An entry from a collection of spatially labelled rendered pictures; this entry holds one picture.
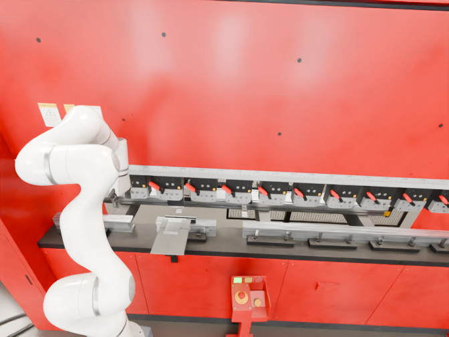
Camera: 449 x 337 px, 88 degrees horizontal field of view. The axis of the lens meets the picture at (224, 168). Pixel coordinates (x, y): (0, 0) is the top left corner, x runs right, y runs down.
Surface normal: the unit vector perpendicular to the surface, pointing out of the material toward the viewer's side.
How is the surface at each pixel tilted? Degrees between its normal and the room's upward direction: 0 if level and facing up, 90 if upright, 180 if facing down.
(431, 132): 90
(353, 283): 90
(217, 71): 90
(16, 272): 90
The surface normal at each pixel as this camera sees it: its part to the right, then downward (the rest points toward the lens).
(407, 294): -0.03, 0.51
